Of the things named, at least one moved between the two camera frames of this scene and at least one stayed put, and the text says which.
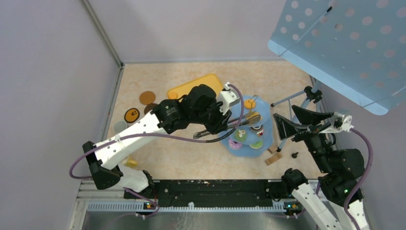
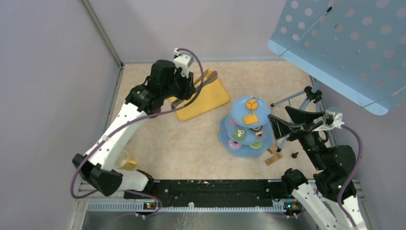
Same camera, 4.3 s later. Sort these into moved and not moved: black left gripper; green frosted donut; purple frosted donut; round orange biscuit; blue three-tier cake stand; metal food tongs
Moved: black left gripper; metal food tongs
Not moved: blue three-tier cake stand; purple frosted donut; round orange biscuit; green frosted donut
